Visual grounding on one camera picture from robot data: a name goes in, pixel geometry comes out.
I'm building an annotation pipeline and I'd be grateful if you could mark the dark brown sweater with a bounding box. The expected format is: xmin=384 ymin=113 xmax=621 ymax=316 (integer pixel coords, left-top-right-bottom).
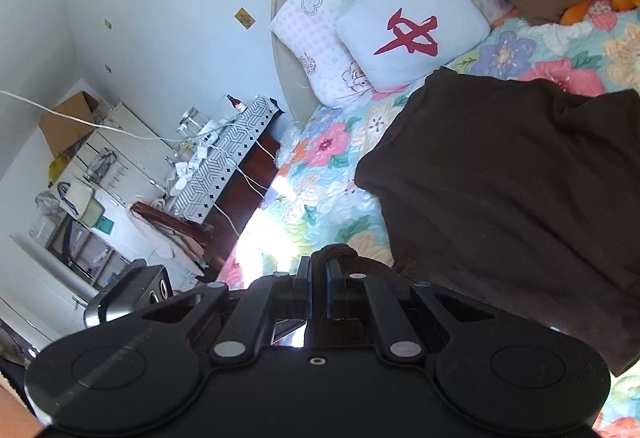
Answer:
xmin=311 ymin=68 xmax=639 ymax=375

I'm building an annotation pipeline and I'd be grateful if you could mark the person's right hand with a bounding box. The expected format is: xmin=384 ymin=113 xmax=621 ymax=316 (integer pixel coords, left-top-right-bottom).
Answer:
xmin=0 ymin=387 xmax=42 ymax=438

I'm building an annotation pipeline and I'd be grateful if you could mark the floral quilt bedspread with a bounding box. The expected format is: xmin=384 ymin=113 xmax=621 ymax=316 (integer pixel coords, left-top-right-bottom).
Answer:
xmin=222 ymin=10 xmax=639 ymax=437

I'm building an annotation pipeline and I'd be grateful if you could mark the dark wooden nightstand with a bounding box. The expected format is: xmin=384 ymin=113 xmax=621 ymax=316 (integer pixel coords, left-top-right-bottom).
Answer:
xmin=205 ymin=133 xmax=280 ymax=273

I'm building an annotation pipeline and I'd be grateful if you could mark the black speaker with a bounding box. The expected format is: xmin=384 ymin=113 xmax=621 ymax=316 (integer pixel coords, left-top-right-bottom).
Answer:
xmin=84 ymin=264 xmax=174 ymax=329

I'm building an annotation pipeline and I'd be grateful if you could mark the patterned grey table runner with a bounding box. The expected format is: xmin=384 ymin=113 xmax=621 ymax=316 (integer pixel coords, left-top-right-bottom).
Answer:
xmin=166 ymin=96 xmax=282 ymax=225

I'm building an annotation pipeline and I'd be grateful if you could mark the small brown bottle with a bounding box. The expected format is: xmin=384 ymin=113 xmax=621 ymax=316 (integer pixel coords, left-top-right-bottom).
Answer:
xmin=227 ymin=95 xmax=246 ymax=112

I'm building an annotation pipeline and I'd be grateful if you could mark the white drawer cabinet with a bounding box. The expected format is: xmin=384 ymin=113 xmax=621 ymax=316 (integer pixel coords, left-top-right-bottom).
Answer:
xmin=58 ymin=104 xmax=174 ymax=262

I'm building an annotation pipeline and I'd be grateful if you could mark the cardboard box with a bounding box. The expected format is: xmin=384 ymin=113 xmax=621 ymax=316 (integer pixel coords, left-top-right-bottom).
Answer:
xmin=38 ymin=92 xmax=101 ymax=158

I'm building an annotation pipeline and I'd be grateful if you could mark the white cushion red symbol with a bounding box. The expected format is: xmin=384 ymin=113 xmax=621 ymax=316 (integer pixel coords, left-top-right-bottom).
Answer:
xmin=334 ymin=0 xmax=489 ymax=92

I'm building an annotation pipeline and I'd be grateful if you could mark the white goose plush toy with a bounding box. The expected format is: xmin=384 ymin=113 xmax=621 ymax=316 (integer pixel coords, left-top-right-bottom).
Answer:
xmin=560 ymin=0 xmax=640 ymax=32

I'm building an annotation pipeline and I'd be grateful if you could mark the white charging cable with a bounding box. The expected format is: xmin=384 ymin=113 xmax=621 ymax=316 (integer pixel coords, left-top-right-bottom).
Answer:
xmin=0 ymin=88 xmax=271 ymax=239

